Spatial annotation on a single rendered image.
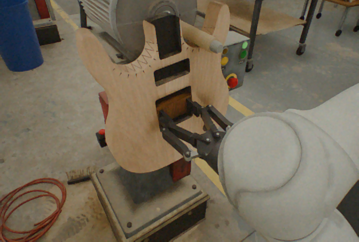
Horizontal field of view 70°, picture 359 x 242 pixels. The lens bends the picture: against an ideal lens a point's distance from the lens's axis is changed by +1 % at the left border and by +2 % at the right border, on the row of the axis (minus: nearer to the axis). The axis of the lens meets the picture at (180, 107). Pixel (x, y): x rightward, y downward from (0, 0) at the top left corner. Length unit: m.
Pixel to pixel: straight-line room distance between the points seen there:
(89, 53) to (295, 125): 0.35
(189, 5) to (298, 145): 0.59
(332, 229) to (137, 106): 0.40
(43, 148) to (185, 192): 1.28
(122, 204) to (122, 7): 1.01
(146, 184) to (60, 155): 1.01
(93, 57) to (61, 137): 1.89
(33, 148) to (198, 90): 1.86
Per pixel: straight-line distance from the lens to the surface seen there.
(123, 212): 1.40
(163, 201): 1.40
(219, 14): 0.59
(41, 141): 2.38
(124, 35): 0.69
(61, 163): 2.12
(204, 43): 0.55
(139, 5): 0.68
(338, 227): 0.42
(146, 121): 0.59
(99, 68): 0.49
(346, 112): 0.32
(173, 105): 0.61
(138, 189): 1.34
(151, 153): 0.66
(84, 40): 0.46
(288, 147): 0.23
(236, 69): 0.97
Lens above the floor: 1.47
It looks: 37 degrees down
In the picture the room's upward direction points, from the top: straight up
